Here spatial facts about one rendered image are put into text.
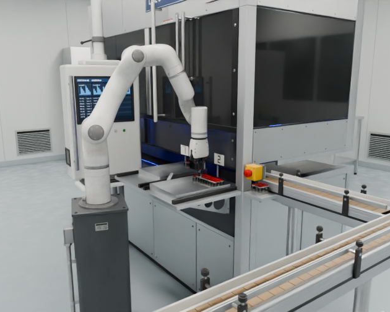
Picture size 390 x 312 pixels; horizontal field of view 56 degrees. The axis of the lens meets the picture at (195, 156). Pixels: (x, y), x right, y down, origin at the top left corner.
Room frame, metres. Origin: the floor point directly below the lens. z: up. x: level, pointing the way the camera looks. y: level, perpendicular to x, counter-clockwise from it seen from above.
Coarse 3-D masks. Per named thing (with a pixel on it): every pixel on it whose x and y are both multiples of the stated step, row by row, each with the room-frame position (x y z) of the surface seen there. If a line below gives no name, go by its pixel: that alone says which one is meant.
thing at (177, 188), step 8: (192, 176) 2.05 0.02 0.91; (152, 184) 1.87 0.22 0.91; (160, 184) 1.93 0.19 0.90; (168, 184) 1.96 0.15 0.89; (176, 184) 1.98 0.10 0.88; (184, 184) 1.98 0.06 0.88; (192, 184) 1.98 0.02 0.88; (200, 184) 1.98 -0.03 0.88; (160, 192) 1.80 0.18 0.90; (168, 192) 1.74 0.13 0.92; (176, 192) 1.84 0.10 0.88; (184, 192) 1.84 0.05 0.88; (192, 192) 1.74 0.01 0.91; (200, 192) 1.77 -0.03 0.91
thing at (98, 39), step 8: (96, 0) 2.53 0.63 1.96; (96, 8) 2.53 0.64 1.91; (96, 16) 2.53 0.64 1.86; (96, 24) 2.53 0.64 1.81; (96, 32) 2.53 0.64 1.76; (88, 40) 2.58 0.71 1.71; (96, 40) 2.52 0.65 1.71; (104, 40) 2.56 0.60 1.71; (96, 48) 2.53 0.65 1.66; (96, 56) 2.52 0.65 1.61; (104, 56) 2.54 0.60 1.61
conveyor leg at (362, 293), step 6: (366, 282) 1.12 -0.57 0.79; (360, 288) 1.13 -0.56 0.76; (366, 288) 1.12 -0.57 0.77; (354, 294) 1.15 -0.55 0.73; (360, 294) 1.12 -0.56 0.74; (366, 294) 1.12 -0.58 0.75; (354, 300) 1.14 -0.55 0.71; (360, 300) 1.12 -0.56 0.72; (366, 300) 1.12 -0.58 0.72; (354, 306) 1.14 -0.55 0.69; (360, 306) 1.12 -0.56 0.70; (366, 306) 1.12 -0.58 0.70
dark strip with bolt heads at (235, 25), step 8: (232, 24) 1.94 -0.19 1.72; (232, 32) 1.94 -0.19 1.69; (232, 40) 1.94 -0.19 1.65; (232, 48) 1.94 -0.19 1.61; (232, 56) 1.93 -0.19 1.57; (232, 64) 1.93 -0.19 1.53; (232, 72) 1.93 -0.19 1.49; (232, 80) 1.93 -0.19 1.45; (232, 88) 1.93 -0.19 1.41; (232, 96) 1.93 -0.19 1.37; (232, 104) 1.93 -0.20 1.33; (232, 112) 1.93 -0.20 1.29; (232, 120) 1.93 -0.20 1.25
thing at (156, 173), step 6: (180, 162) 2.41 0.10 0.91; (144, 168) 2.25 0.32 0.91; (150, 168) 2.28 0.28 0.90; (156, 168) 2.30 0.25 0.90; (162, 168) 2.33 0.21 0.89; (168, 168) 2.36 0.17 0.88; (174, 168) 2.36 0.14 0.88; (180, 168) 2.36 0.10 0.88; (186, 168) 2.36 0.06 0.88; (144, 174) 2.17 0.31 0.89; (150, 174) 2.11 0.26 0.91; (156, 174) 2.22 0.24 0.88; (162, 174) 2.22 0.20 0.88; (168, 174) 2.21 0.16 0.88; (174, 174) 2.21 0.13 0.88; (180, 174) 2.11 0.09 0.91; (186, 174) 2.13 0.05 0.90; (156, 180) 2.06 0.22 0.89
